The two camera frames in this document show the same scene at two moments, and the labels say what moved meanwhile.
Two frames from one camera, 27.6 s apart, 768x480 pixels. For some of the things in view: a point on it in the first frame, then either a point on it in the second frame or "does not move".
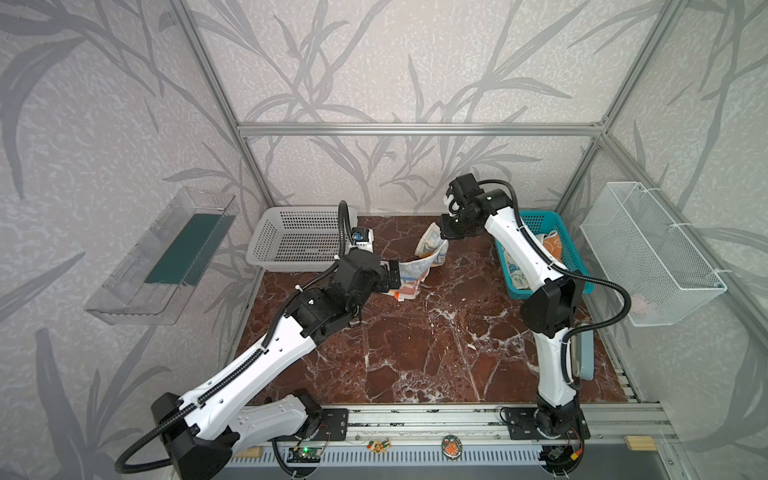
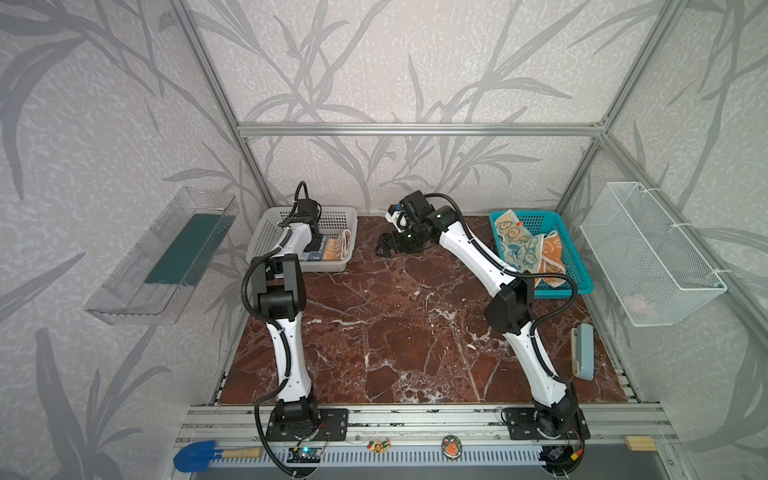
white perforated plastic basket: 300,239 does not move
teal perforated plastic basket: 539,223 does not move
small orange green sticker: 378,446 does not move
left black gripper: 392,275 to 312,241
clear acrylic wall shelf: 152,283 does not move
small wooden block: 641,443 does not move
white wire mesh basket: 644,254 does not move
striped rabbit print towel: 432,250 to 333,248
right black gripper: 452,225 to 395,240
